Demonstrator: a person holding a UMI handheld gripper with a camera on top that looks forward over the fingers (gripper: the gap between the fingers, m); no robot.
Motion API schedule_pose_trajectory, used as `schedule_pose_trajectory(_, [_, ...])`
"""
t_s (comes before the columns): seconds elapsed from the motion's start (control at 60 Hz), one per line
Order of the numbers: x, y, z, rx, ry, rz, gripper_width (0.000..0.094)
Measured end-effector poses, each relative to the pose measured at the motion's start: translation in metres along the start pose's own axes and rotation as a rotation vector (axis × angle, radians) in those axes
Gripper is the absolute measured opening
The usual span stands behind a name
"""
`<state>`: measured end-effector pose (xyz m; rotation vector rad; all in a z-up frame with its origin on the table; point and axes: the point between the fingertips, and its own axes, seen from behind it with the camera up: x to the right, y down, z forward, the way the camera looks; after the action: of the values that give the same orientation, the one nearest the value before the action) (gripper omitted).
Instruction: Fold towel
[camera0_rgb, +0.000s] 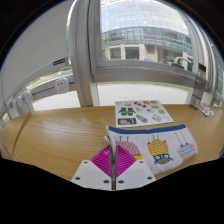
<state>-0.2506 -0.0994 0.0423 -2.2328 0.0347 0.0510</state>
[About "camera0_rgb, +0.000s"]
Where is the large colourful sticker sheet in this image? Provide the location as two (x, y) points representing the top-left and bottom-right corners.
(114, 99), (175, 129)

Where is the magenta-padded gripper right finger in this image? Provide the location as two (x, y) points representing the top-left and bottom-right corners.
(115, 145), (157, 191)

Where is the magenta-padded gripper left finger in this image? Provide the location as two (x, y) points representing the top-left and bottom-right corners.
(70, 144), (116, 191)

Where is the grey window handle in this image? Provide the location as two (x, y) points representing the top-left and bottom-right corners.
(172, 55), (193, 70)

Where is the white wall socket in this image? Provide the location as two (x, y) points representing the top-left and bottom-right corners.
(53, 76), (71, 95)
(12, 90), (35, 115)

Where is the glass office building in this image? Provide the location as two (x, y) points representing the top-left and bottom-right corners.
(100, 0), (195, 64)

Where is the small colourful sticker sheet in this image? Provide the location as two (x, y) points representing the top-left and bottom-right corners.
(198, 102), (216, 117)

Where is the white roller blind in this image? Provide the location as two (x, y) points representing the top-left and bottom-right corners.
(0, 0), (78, 101)

